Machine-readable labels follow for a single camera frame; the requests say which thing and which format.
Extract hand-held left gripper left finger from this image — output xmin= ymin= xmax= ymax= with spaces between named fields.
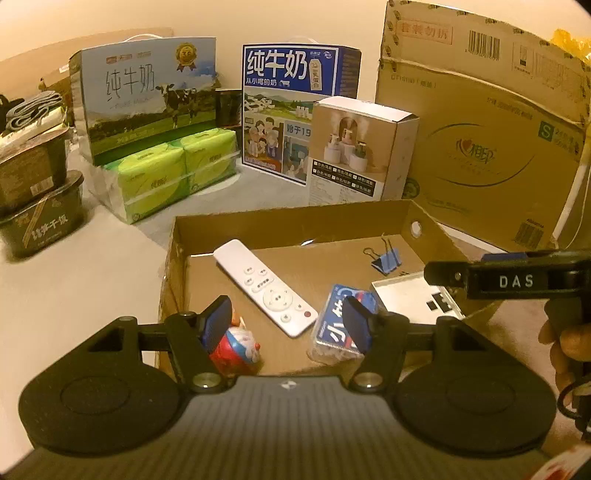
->
xmin=81 ymin=295 xmax=234 ymax=393

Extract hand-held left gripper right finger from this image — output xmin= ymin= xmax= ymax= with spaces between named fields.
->
xmin=342 ymin=295 xmax=492 ymax=393

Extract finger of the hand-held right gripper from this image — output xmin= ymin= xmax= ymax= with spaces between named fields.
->
xmin=424 ymin=259 xmax=472 ymax=291
xmin=480 ymin=251 xmax=529 ymax=265

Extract blue tissue packet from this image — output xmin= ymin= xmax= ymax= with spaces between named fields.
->
xmin=307 ymin=284 xmax=382 ymax=363

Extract red and blue cat toy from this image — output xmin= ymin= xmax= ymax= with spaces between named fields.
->
xmin=210 ymin=305 xmax=264 ymax=377

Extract white square box lid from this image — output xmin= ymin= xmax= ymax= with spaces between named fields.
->
xmin=372 ymin=272 xmax=465 ymax=324

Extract white remote control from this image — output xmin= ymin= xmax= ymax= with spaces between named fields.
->
xmin=213 ymin=239 xmax=318 ymax=339

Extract blue binder clip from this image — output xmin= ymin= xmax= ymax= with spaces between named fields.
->
xmin=362 ymin=235 xmax=402 ymax=277

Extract shallow cardboard box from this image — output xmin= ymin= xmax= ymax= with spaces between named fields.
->
xmin=157 ymin=199 xmax=502 ymax=377

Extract person's right hand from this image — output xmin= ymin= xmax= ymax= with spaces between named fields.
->
xmin=538 ymin=318 xmax=589 ymax=395

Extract large brown cardboard box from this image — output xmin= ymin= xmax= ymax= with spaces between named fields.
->
xmin=374 ymin=0 xmax=591 ymax=252

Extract white humidifier box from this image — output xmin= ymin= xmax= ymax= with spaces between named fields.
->
xmin=307 ymin=96 xmax=420 ymax=208

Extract green tissue pack bundle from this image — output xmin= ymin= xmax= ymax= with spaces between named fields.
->
xmin=88 ymin=128 xmax=241 ymax=226

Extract red and white packet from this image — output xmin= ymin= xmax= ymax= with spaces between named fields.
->
xmin=531 ymin=445 xmax=591 ymax=480

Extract black instant rice bowl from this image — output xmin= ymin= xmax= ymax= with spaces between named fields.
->
xmin=0 ymin=170 xmax=85 ymax=259
xmin=0 ymin=127 xmax=72 ymax=217

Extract small dark box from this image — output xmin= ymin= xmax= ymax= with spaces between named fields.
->
xmin=215 ymin=88 xmax=245 ymax=129

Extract yellow plastic bag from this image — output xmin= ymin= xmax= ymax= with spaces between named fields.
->
xmin=549 ymin=28 xmax=591 ymax=61

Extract milk carton with cow picture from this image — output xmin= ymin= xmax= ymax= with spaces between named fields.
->
xmin=69 ymin=36 xmax=218 ymax=167

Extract blue and white milk carton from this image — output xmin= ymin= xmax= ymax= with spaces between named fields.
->
xmin=241 ymin=44 xmax=363 ymax=188

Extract flat cardboard boxes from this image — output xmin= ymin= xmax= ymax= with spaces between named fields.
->
xmin=39 ymin=69 xmax=75 ymax=100

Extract black cable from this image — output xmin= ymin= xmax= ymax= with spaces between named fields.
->
xmin=556 ymin=378 xmax=591 ymax=432

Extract grey striped strap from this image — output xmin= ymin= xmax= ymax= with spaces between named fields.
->
xmin=4 ymin=91 xmax=63 ymax=131

